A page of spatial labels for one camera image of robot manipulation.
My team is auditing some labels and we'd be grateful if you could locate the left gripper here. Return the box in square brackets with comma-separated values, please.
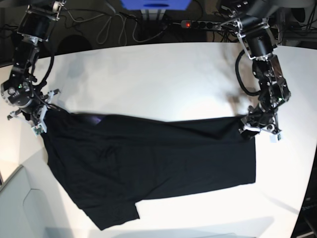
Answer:
[239, 104, 281, 140]

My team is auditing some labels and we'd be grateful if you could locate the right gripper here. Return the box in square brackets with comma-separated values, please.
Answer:
[0, 81, 60, 129]

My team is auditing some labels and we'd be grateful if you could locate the black T-shirt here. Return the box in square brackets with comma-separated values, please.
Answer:
[42, 110, 256, 230]

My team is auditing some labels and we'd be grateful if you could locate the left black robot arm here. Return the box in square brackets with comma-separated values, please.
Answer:
[221, 0, 291, 142]

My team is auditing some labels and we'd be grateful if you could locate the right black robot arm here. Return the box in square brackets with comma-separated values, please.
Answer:
[0, 0, 66, 135]

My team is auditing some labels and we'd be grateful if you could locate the grey power strip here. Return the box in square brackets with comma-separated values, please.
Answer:
[180, 20, 236, 32]

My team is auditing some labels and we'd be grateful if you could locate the blue box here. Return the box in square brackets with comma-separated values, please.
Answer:
[121, 0, 191, 10]

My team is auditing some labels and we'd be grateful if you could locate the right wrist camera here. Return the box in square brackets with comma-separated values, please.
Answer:
[31, 125, 47, 137]

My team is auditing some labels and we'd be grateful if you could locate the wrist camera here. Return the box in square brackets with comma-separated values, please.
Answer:
[31, 125, 47, 137]
[269, 133, 282, 143]

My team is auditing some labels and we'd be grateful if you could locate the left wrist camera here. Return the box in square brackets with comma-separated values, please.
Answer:
[269, 133, 282, 143]

